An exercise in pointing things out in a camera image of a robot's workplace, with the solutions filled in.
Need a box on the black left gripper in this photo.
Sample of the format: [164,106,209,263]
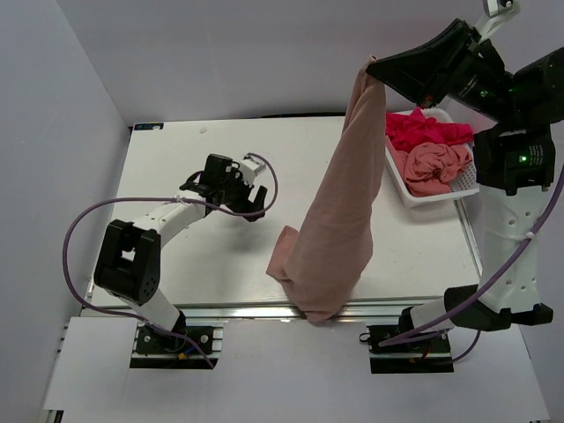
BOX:
[219,167,267,222]

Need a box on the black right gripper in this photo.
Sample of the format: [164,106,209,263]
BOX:
[365,19,519,127]

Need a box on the dusty pink t shirt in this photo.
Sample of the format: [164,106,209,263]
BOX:
[266,56,387,325]

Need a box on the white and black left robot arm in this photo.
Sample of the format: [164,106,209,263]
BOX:
[93,153,271,352]

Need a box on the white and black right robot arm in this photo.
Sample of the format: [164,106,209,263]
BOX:
[367,19,563,352]

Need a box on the magenta t shirt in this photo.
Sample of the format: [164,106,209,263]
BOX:
[386,108,473,152]

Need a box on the coral pink t shirt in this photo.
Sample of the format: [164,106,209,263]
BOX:
[400,143,472,197]

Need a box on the white perforated plastic basket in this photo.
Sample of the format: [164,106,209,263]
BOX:
[386,108,479,208]

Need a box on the black xdof label sticker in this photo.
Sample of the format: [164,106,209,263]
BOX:
[133,122,164,131]

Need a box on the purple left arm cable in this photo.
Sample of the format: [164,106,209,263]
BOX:
[62,152,278,369]

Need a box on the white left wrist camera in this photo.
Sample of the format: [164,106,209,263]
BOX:
[239,153,266,185]

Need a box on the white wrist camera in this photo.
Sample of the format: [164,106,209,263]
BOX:
[474,0,521,44]
[239,153,266,185]

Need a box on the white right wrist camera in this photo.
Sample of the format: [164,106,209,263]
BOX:
[474,0,521,44]

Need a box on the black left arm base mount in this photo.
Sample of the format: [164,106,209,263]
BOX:
[130,325,223,370]

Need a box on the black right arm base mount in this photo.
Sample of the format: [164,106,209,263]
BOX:
[359,325,454,375]

